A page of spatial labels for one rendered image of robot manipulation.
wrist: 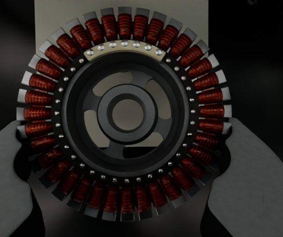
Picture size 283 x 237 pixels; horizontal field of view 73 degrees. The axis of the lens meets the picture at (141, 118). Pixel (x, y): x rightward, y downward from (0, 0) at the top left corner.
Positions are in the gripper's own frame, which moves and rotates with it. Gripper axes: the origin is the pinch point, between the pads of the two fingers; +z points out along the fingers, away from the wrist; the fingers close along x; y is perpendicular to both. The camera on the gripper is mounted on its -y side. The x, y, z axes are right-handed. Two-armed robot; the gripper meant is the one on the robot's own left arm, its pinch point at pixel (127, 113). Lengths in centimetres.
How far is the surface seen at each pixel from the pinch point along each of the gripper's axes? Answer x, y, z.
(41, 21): -7.4, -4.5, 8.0
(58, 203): -6.9, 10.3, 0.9
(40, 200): -8.5, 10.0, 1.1
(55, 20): -6.2, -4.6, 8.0
